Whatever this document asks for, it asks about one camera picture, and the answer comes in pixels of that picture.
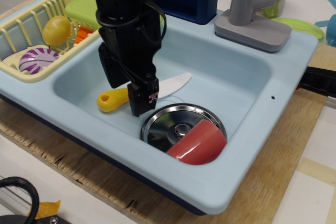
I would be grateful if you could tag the black clamp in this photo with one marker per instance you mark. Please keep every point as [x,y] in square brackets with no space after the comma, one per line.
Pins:
[318,80]

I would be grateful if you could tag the yellow handled toy knife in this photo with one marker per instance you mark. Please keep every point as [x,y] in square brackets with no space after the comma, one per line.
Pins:
[111,100]

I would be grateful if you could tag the red plastic cup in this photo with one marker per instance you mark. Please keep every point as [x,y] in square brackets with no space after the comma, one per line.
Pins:
[201,145]

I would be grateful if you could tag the wooden base board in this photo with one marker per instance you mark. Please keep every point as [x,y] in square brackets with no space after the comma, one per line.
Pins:
[292,180]

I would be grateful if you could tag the orange tape piece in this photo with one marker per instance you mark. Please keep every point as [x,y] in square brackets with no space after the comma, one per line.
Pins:
[48,209]

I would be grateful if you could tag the green plastic plate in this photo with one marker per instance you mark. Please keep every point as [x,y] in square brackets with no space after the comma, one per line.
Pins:
[303,26]

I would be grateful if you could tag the steel pot lid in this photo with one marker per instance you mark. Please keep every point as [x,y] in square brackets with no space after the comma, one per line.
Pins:
[166,126]

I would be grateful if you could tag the grey toy faucet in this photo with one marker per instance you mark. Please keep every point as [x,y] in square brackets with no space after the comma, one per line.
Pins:
[241,24]

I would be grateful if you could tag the cream dish rack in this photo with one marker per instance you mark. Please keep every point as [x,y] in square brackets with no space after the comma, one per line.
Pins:
[23,32]

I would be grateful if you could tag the light blue toy sink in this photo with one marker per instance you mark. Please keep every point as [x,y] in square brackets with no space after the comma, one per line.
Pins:
[246,88]

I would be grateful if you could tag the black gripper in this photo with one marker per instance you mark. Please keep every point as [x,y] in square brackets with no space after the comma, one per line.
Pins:
[132,33]

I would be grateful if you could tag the yellow toy potato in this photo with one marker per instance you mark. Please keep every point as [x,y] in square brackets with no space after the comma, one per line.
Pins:
[56,31]

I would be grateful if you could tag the orange toy carrot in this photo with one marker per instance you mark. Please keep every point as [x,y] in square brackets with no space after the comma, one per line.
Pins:
[82,34]

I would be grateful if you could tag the green plastic cutting board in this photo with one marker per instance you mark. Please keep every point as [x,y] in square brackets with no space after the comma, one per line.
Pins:
[84,11]

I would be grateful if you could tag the purple toy cabbage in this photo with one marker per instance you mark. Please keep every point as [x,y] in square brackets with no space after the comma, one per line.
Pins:
[36,59]

